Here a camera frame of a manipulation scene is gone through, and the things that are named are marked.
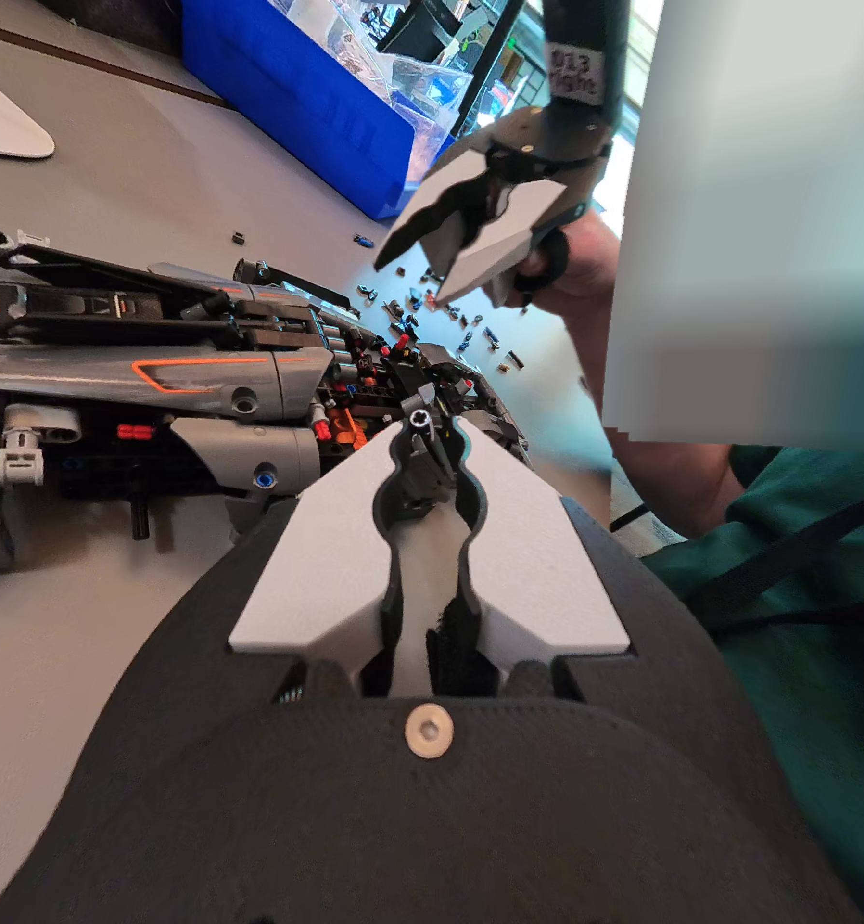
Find black cardboard box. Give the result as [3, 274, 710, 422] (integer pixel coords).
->
[378, 0, 470, 57]

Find grey and black lego car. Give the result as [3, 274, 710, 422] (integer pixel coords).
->
[0, 227, 530, 575]

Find clear plastic bags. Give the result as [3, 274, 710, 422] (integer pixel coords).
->
[266, 0, 476, 170]

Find scattered small lego pieces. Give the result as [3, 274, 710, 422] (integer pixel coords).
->
[230, 231, 527, 372]

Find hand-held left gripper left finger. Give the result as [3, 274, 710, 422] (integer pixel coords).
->
[227, 419, 411, 697]

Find blue plastic bin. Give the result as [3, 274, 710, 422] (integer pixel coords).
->
[181, 0, 476, 221]

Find person's right forearm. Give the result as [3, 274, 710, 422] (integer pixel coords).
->
[605, 432, 749, 541]

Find person's right hand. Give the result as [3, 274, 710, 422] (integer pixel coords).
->
[517, 213, 622, 320]

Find black lanyard strap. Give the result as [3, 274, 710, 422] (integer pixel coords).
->
[685, 487, 864, 632]

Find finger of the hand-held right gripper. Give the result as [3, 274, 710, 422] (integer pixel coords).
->
[423, 177, 569, 308]
[373, 132, 501, 274]

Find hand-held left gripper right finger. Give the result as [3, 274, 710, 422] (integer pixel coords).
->
[452, 417, 633, 693]

